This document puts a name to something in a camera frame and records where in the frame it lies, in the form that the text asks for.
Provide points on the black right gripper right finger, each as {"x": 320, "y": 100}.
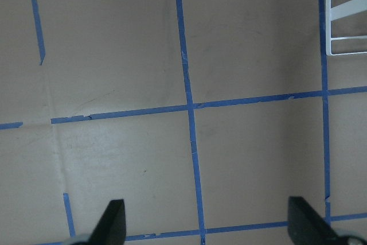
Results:
{"x": 306, "y": 227}

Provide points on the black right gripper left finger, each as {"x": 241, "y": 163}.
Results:
{"x": 111, "y": 228}

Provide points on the white wire rack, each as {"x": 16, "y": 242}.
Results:
{"x": 338, "y": 12}

